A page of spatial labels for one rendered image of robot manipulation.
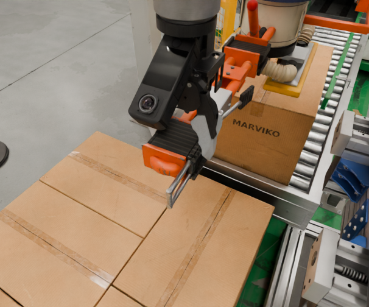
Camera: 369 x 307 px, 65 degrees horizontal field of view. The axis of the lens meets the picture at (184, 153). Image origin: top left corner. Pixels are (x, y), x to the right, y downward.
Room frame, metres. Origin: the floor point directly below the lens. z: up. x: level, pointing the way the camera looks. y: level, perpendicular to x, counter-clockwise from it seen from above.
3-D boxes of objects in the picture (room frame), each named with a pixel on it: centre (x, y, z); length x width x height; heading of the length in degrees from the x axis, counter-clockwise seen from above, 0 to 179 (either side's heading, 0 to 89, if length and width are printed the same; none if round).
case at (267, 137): (1.16, -0.41, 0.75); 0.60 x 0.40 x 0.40; 154
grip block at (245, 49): (0.65, -0.15, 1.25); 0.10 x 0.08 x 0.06; 64
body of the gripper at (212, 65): (0.36, -0.01, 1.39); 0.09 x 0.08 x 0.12; 153
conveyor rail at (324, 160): (1.71, -1.11, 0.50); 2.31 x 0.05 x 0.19; 150
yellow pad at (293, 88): (0.84, -0.34, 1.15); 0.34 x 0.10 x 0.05; 154
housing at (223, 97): (0.46, -0.05, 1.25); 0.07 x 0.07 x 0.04; 64
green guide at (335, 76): (2.05, -1.23, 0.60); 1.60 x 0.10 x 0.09; 150
